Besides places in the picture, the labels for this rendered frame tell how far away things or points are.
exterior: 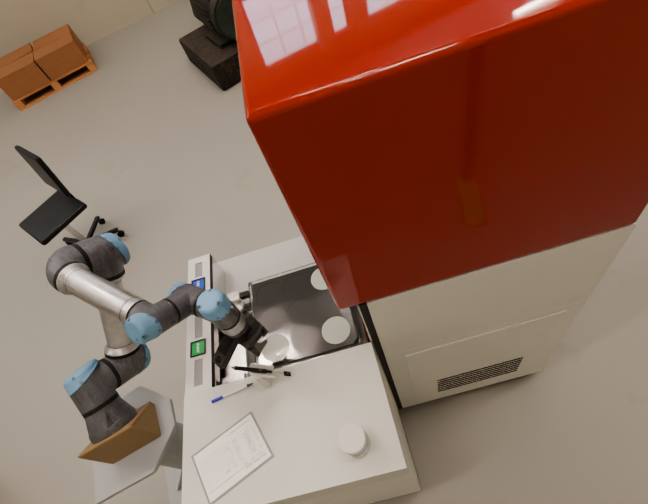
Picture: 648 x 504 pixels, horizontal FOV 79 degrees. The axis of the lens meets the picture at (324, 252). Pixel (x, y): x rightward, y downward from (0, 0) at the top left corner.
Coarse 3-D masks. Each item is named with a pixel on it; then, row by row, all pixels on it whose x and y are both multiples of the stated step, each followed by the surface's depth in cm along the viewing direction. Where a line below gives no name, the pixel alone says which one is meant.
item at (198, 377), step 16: (208, 256) 157; (192, 272) 155; (208, 272) 153; (208, 288) 148; (192, 320) 142; (192, 336) 138; (208, 336) 136; (208, 352) 133; (192, 368) 131; (208, 368) 129; (192, 384) 128; (208, 384) 126
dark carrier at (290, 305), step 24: (264, 288) 149; (288, 288) 147; (312, 288) 144; (264, 312) 143; (288, 312) 141; (312, 312) 139; (336, 312) 136; (288, 336) 135; (312, 336) 133; (264, 360) 133; (288, 360) 131
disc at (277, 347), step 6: (270, 336) 137; (276, 336) 137; (282, 336) 136; (270, 342) 136; (276, 342) 135; (282, 342) 135; (288, 342) 134; (264, 348) 135; (270, 348) 135; (276, 348) 134; (282, 348) 134; (288, 348) 133; (264, 354) 134; (270, 354) 133; (276, 354) 133; (282, 354) 132; (270, 360) 132; (276, 360) 132
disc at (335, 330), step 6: (330, 318) 135; (336, 318) 135; (342, 318) 134; (324, 324) 135; (330, 324) 134; (336, 324) 134; (342, 324) 133; (348, 324) 133; (324, 330) 133; (330, 330) 133; (336, 330) 132; (342, 330) 132; (348, 330) 131; (324, 336) 132; (330, 336) 132; (336, 336) 131; (342, 336) 131; (330, 342) 130; (336, 342) 130
